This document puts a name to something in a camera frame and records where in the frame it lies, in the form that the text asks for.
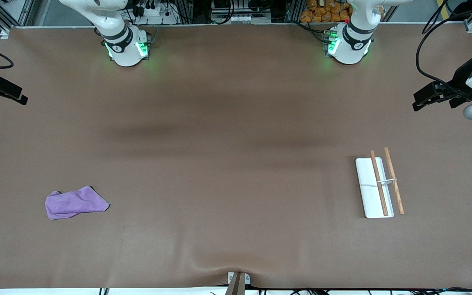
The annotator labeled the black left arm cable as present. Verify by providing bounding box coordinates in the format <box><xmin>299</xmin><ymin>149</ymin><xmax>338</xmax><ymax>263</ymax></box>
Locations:
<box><xmin>415</xmin><ymin>0</ymin><xmax>472</xmax><ymax>101</ymax></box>

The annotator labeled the white power strip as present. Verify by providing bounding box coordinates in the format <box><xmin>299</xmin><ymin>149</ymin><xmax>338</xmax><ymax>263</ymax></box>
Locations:
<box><xmin>132</xmin><ymin>0</ymin><xmax>179</xmax><ymax>25</ymax></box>

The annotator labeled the bag of orange snacks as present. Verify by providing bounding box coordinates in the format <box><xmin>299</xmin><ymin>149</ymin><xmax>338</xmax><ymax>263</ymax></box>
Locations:
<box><xmin>300</xmin><ymin>0</ymin><xmax>353</xmax><ymax>23</ymax></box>

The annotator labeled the wooden chopsticks pair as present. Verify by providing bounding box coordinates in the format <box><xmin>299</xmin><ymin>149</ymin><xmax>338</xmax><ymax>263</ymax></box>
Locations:
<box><xmin>355</xmin><ymin>147</ymin><xmax>405</xmax><ymax>219</ymax></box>

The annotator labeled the aluminium camera mount post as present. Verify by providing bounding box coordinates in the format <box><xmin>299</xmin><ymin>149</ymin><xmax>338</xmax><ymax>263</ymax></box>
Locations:
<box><xmin>225</xmin><ymin>271</ymin><xmax>251</xmax><ymax>295</ymax></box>

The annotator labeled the purple microfibre towel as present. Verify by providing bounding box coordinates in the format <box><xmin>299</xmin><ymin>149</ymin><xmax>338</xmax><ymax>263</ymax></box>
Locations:
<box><xmin>45</xmin><ymin>186</ymin><xmax>111</xmax><ymax>220</ymax></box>

